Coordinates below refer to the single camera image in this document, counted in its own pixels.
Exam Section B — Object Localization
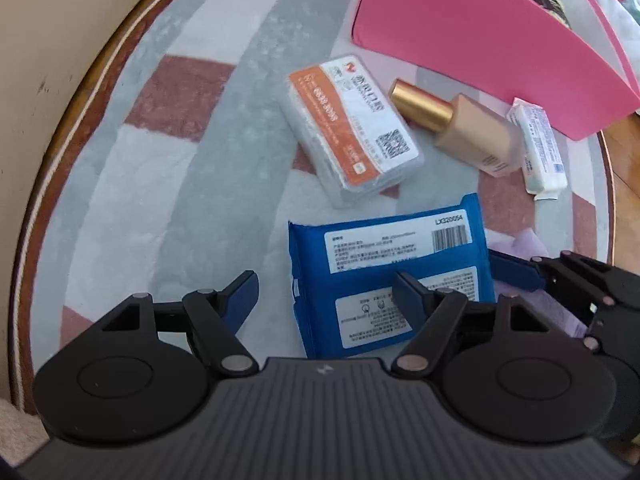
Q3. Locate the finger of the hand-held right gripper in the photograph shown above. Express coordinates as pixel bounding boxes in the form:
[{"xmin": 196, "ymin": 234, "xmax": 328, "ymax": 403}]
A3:
[
  {"xmin": 570, "ymin": 290, "xmax": 621, "ymax": 356},
  {"xmin": 487, "ymin": 249, "xmax": 640, "ymax": 306}
]

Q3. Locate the green yarn ball black label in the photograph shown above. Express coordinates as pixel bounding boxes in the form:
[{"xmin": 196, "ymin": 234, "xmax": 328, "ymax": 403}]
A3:
[{"xmin": 510, "ymin": 0, "xmax": 568, "ymax": 28}]

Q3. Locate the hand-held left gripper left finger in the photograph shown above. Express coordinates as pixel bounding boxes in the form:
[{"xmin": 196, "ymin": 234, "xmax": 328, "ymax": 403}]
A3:
[{"xmin": 102, "ymin": 270, "xmax": 261, "ymax": 376}]

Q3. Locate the cream wooden cabinet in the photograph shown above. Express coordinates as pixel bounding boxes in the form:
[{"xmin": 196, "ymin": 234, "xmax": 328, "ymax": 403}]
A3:
[{"xmin": 0, "ymin": 0, "xmax": 186, "ymax": 401}]

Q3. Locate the orange white tissue pack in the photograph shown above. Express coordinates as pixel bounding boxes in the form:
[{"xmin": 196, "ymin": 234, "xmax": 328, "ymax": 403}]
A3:
[{"xmin": 279, "ymin": 55, "xmax": 426, "ymax": 209}]

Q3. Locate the pink paper box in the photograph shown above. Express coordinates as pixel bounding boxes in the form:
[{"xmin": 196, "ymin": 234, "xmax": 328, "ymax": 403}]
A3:
[{"xmin": 351, "ymin": 0, "xmax": 640, "ymax": 142}]

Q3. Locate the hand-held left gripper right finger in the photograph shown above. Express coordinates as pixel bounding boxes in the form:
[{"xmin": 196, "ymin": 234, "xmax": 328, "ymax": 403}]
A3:
[{"xmin": 391, "ymin": 271, "xmax": 551, "ymax": 376}]

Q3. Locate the beige foundation bottle gold cap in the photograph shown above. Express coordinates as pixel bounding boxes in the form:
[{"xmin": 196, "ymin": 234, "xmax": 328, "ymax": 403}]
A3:
[{"xmin": 390, "ymin": 78, "xmax": 531, "ymax": 177}]

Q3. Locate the light purple packet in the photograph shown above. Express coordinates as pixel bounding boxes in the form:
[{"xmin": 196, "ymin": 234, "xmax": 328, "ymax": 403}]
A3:
[{"xmin": 492, "ymin": 228, "xmax": 588, "ymax": 338}]

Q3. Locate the blue wet wipes pack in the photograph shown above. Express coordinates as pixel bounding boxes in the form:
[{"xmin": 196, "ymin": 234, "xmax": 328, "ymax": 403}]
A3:
[{"xmin": 287, "ymin": 193, "xmax": 497, "ymax": 359}]

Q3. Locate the small white printed packet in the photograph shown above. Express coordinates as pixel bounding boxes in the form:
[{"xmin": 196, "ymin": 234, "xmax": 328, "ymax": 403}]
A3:
[{"xmin": 506, "ymin": 97, "xmax": 568, "ymax": 202}]

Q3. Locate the round checked rug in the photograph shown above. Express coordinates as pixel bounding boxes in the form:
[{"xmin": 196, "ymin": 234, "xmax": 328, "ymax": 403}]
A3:
[{"xmin": 10, "ymin": 0, "xmax": 616, "ymax": 411}]

